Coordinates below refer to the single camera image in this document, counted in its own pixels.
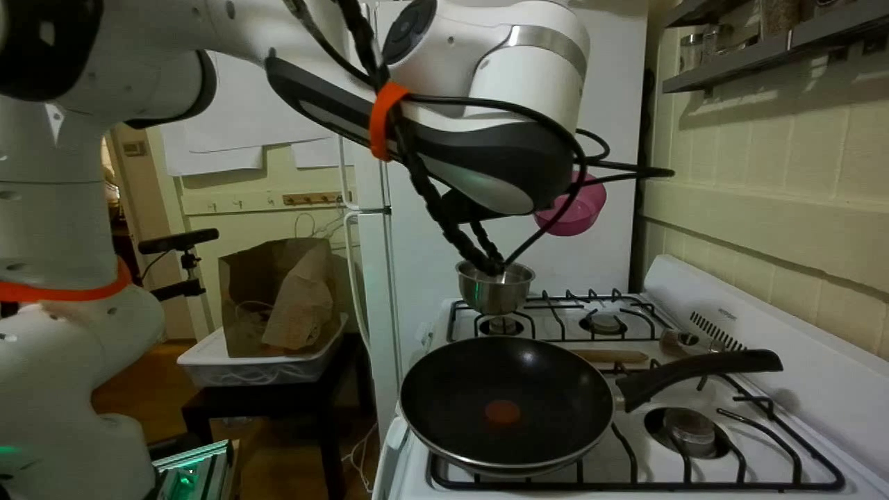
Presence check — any black stereo camera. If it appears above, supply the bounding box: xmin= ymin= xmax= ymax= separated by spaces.
xmin=136 ymin=226 xmax=222 ymax=257

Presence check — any black side table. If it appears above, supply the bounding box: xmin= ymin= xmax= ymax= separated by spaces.
xmin=177 ymin=331 xmax=375 ymax=500

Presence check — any metal spice rack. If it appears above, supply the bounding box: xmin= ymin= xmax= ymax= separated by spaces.
xmin=662 ymin=0 xmax=889 ymax=93

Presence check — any black frying pan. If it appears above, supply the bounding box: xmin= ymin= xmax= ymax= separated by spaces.
xmin=398 ymin=332 xmax=786 ymax=475

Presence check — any steel pot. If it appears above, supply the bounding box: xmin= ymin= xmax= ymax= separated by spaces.
xmin=457 ymin=257 xmax=540 ymax=317

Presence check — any white gas stove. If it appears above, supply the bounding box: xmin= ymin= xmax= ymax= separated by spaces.
xmin=371 ymin=253 xmax=889 ymax=500

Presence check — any orange arm strap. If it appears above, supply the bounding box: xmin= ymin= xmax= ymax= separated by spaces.
xmin=368 ymin=81 xmax=415 ymax=163

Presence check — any green lit control box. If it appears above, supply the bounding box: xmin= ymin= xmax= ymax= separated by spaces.
xmin=151 ymin=435 xmax=239 ymax=500

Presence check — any black stove grate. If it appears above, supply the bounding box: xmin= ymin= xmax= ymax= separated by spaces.
xmin=426 ymin=343 xmax=848 ymax=493
xmin=446 ymin=290 xmax=675 ymax=343

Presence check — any round gas burner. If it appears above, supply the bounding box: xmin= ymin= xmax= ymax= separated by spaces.
xmin=475 ymin=313 xmax=536 ymax=342
xmin=582 ymin=308 xmax=633 ymax=339
xmin=641 ymin=404 xmax=746 ymax=460

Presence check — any purple plastic bowl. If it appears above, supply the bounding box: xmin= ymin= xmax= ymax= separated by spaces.
xmin=534 ymin=175 xmax=608 ymax=238

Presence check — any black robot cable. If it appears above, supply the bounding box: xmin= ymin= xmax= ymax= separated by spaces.
xmin=280 ymin=0 xmax=677 ymax=276

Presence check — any white refrigerator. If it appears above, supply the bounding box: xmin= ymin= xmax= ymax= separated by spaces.
xmin=354 ymin=0 xmax=651 ymax=438

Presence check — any white plastic bin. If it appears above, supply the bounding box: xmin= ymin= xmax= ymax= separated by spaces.
xmin=176 ymin=317 xmax=357 ymax=388

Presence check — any brown paper bag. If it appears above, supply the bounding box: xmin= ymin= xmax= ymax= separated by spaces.
xmin=218 ymin=235 xmax=351 ymax=360

